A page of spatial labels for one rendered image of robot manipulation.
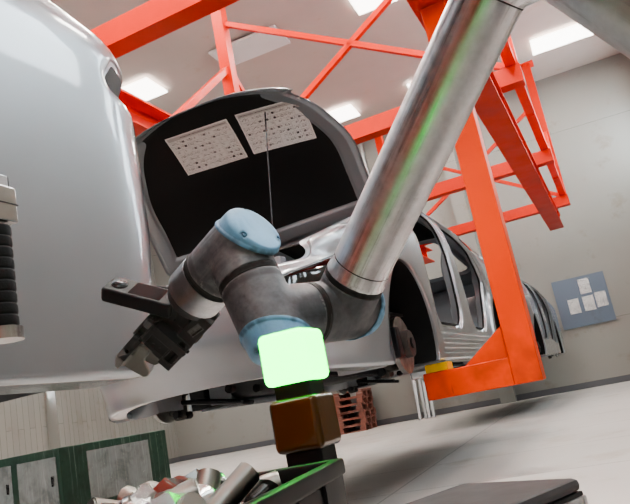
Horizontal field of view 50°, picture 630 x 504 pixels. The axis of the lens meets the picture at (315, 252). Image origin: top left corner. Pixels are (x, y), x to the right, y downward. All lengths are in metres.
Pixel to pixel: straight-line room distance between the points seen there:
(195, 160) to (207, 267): 3.41
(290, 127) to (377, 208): 3.19
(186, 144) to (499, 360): 2.29
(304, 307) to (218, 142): 3.36
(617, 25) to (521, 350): 3.55
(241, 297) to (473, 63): 0.41
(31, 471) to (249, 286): 6.29
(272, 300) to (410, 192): 0.23
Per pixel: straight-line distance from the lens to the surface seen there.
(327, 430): 0.51
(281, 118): 4.04
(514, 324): 4.08
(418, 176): 0.87
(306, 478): 0.37
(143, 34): 4.89
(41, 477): 7.03
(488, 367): 4.10
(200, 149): 4.28
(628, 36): 0.58
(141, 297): 1.05
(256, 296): 0.88
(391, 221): 0.89
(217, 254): 0.93
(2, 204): 0.94
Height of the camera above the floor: 0.60
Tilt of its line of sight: 13 degrees up
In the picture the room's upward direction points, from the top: 11 degrees counter-clockwise
